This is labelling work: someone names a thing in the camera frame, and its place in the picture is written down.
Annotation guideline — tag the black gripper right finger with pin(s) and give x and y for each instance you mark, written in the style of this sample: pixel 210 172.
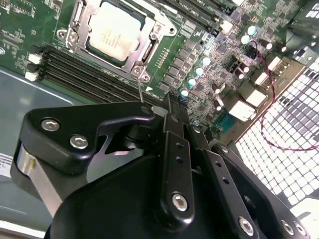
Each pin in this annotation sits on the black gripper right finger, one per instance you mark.
pixel 219 174

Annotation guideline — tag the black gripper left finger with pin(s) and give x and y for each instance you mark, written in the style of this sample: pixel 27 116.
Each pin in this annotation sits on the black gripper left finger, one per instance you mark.
pixel 99 112

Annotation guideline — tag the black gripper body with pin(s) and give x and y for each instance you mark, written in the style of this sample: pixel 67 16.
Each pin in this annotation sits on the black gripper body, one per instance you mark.
pixel 112 211

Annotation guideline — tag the silver CPU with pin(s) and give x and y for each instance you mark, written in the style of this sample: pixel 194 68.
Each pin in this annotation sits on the silver CPU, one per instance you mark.
pixel 114 32

